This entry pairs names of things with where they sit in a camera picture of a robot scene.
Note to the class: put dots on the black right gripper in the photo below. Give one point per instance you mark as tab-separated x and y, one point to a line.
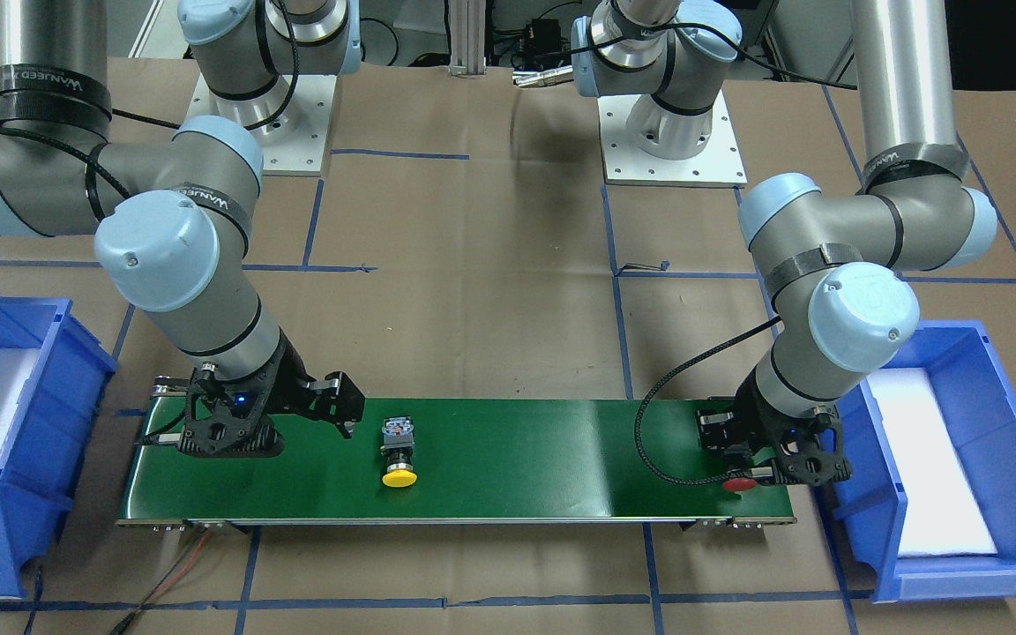
289	384

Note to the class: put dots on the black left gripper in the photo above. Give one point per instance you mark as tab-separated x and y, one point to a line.
748	409

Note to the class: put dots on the red mushroom push button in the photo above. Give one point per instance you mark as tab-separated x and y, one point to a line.
739	484

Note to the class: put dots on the yellow mushroom push button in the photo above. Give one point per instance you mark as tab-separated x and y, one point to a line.
398	444

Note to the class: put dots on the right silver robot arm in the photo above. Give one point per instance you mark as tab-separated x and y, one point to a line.
170	222

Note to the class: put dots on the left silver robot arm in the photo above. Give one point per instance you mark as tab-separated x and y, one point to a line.
831	266

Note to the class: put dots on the green conveyor belt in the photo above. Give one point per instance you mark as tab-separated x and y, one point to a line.
477	460

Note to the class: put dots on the blue bin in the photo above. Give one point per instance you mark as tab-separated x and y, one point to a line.
979	407
42	454

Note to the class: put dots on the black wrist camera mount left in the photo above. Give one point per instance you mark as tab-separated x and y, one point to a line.
809	451

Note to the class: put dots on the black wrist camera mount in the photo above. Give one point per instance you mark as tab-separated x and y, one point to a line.
222	418
809	451

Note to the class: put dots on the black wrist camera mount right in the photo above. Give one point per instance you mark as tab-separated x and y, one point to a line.
222	418

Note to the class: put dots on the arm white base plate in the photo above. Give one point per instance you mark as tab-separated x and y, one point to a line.
296	144
645	145

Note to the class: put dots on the aluminium frame post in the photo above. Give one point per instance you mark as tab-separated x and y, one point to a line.
467	35

